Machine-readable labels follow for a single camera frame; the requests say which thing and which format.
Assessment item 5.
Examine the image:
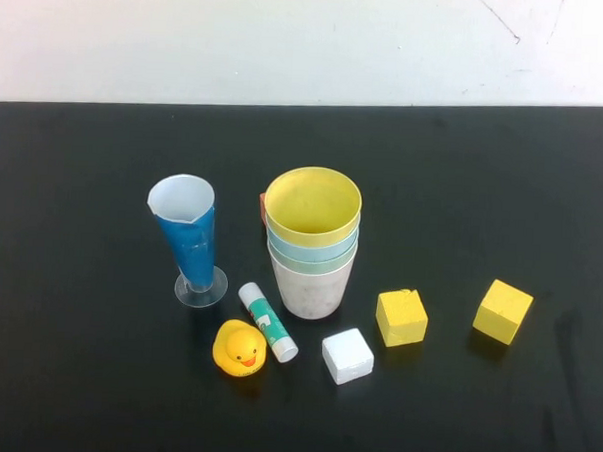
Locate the yellow plastic cup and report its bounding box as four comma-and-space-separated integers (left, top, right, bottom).
262, 163, 365, 252

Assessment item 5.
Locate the light blue plastic cup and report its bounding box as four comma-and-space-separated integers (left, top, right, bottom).
264, 222, 361, 265

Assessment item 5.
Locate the green plastic cup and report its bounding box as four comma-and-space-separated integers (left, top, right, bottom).
264, 236, 358, 279

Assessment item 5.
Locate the pink plastic cup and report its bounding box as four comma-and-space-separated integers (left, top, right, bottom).
263, 244, 358, 323

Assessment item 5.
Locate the white green glue stick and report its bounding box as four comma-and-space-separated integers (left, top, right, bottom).
235, 281, 303, 365

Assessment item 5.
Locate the clear conical cup blue liner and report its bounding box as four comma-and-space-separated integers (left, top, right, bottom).
142, 172, 235, 311

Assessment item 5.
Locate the yellow cube chipped corner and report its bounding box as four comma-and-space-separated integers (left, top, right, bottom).
374, 287, 431, 350

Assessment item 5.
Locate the white cube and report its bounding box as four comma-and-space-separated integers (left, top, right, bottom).
320, 326, 377, 388

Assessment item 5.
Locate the yellow rubber duck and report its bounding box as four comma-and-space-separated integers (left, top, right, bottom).
210, 317, 270, 380

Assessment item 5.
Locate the yellow cube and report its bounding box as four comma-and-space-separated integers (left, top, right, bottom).
470, 278, 536, 348

